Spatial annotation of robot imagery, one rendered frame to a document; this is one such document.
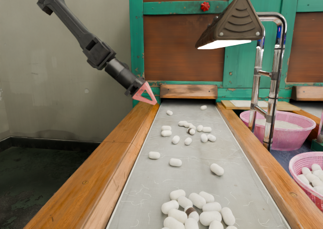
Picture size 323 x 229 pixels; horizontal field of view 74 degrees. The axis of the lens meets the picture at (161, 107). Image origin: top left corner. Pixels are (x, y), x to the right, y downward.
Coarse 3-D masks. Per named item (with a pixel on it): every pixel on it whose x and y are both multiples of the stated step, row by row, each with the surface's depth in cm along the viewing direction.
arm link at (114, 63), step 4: (112, 60) 71; (116, 60) 72; (108, 64) 71; (112, 64) 71; (116, 64) 71; (120, 64) 72; (108, 68) 71; (112, 68) 71; (116, 68) 71; (120, 68) 71; (108, 72) 72; (112, 72) 71; (116, 72) 71; (112, 76) 72; (116, 76) 71
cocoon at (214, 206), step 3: (204, 204) 39; (207, 204) 38; (210, 204) 38; (213, 204) 38; (216, 204) 38; (219, 204) 38; (204, 207) 38; (207, 207) 38; (210, 207) 38; (213, 207) 38; (216, 207) 38; (219, 207) 38; (204, 210) 38; (207, 210) 37; (210, 210) 37; (213, 210) 38; (216, 210) 38; (219, 210) 38
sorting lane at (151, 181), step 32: (160, 128) 83; (224, 128) 83; (160, 160) 58; (192, 160) 58; (224, 160) 58; (128, 192) 45; (160, 192) 45; (192, 192) 45; (224, 192) 45; (256, 192) 45; (128, 224) 36; (160, 224) 36; (224, 224) 36; (256, 224) 36
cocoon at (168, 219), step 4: (164, 220) 35; (168, 220) 34; (172, 220) 34; (176, 220) 34; (164, 224) 34; (168, 224) 34; (172, 224) 34; (176, 224) 34; (180, 224) 34; (168, 228) 34; (172, 228) 33; (176, 228) 33; (180, 228) 33; (184, 228) 34
